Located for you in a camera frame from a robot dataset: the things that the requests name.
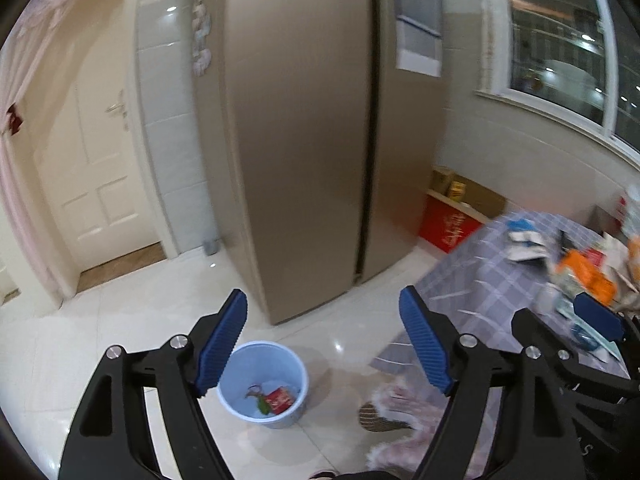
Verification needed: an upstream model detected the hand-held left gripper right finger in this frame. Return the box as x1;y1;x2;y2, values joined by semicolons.
399;285;586;480

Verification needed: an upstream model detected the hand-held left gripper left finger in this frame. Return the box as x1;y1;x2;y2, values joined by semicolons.
59;288;248;480

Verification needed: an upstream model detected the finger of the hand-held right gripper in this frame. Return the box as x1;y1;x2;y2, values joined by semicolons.
511;307;640;401
574;292;640;356

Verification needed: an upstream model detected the orange white packet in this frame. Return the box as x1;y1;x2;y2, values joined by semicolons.
555;250;618;306

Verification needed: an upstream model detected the light blue plastic bin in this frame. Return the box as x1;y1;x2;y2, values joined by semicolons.
216;341;308;430

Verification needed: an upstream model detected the teal white packet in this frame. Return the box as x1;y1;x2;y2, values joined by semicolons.
555;295;623;363

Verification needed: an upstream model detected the green brown wrapper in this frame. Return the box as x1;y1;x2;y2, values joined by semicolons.
244;385;271;415

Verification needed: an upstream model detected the grey checked tablecloth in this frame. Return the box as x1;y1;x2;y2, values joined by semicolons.
370;210;631;381

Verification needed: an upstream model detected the white flat packet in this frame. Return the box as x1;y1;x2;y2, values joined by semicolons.
505;232;548;263

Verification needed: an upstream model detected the red printed packet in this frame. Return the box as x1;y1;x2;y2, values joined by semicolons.
264;386;295;415

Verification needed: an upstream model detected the pink fuzzy slipper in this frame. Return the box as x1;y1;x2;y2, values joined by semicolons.
357;385;416;433

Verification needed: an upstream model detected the blue white packet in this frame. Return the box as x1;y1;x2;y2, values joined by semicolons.
507;217;538;241

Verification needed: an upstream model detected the red cardboard box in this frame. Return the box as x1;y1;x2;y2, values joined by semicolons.
419;190;488;253

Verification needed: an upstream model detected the fluffy pink slipper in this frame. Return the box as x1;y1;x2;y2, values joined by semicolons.
365;375;493;476

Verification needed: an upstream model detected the flat brown cardboard box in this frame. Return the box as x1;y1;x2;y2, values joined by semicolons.
460;177;506;218

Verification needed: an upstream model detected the small brown cardboard box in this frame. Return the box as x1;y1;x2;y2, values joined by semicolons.
432;166;456;196

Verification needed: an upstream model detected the white panel door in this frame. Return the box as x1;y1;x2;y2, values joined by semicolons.
32;77;166;266

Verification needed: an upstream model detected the gold double-door refrigerator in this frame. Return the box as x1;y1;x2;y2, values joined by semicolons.
192;0;451;326

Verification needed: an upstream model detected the white framed window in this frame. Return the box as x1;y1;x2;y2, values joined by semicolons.
475;0;640;171

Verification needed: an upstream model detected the white paper notice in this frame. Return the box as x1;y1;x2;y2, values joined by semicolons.
395;22;443;78

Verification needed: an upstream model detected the column of white round magnets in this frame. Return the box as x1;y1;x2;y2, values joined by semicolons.
190;0;213;78

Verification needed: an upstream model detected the small blue framed notice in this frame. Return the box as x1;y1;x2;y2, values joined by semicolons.
395;0;443;36

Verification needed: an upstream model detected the silver door handle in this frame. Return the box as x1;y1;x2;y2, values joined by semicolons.
105;89;130;131

